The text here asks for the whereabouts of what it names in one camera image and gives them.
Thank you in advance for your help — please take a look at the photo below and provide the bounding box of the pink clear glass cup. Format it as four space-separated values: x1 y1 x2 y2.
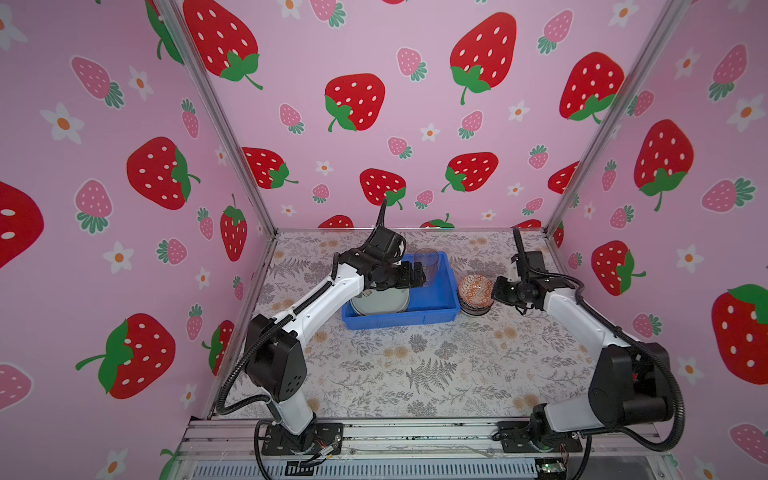
414 248 440 288

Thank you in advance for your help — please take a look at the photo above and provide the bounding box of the orange patterned bowl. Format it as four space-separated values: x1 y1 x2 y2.
457 274 494 316

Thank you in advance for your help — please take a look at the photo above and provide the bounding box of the pale green flower plate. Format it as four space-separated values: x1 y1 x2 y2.
350 288 410 316

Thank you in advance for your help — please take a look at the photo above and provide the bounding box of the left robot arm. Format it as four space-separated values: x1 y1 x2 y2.
244 226 426 437

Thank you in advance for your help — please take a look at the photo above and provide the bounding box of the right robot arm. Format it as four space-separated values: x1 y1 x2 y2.
492 250 686 452

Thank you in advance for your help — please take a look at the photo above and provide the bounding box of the blue plastic bin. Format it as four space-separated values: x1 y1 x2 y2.
341 251 459 330

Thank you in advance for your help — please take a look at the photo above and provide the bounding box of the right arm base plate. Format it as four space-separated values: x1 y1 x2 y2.
491 421 583 453

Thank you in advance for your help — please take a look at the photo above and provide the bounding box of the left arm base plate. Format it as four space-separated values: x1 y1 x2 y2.
260 422 344 456

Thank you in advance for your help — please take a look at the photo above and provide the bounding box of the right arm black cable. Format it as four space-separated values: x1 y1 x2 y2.
575 287 686 453

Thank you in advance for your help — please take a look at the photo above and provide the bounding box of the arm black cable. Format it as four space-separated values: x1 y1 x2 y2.
214 311 289 417
575 287 686 453

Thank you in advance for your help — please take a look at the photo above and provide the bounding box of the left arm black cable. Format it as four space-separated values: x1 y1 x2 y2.
214 311 289 417

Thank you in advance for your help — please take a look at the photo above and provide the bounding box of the aluminium front rail frame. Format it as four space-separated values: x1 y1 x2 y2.
164 418 683 479

